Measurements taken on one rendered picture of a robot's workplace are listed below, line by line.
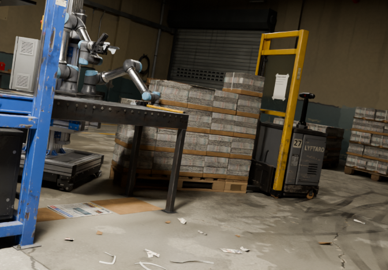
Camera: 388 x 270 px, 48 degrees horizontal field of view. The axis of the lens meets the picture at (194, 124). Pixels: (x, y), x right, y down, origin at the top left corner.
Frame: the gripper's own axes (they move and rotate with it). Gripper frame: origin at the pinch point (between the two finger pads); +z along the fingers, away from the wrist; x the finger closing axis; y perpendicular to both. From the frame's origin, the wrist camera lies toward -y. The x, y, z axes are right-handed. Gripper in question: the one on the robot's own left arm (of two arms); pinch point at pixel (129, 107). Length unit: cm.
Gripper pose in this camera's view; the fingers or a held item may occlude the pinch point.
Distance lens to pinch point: 391.4
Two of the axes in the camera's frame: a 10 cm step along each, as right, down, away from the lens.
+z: -6.4, -0.6, -7.7
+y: 1.6, -9.9, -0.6
